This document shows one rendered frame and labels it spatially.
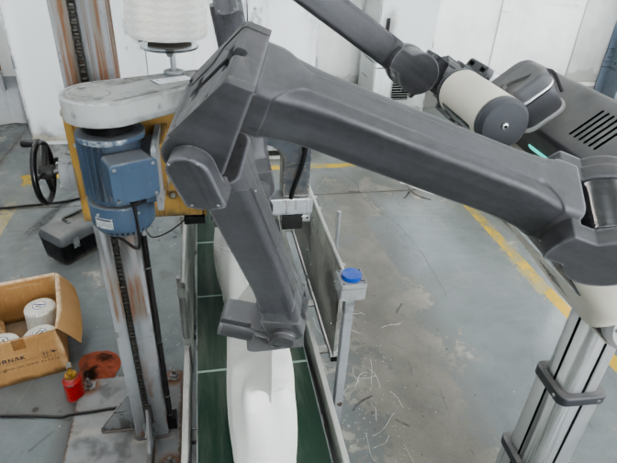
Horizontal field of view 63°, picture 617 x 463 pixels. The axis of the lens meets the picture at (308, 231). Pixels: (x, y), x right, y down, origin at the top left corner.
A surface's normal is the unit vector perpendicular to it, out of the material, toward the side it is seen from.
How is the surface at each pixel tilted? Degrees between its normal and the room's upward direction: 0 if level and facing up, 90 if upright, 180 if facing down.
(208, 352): 0
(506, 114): 90
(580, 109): 40
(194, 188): 115
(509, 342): 0
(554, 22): 90
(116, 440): 0
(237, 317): 27
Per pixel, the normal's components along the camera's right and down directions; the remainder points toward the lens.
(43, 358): 0.42, 0.47
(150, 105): 0.76, 0.37
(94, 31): 0.18, 0.52
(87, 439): 0.04, -0.85
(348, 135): -0.12, 0.80
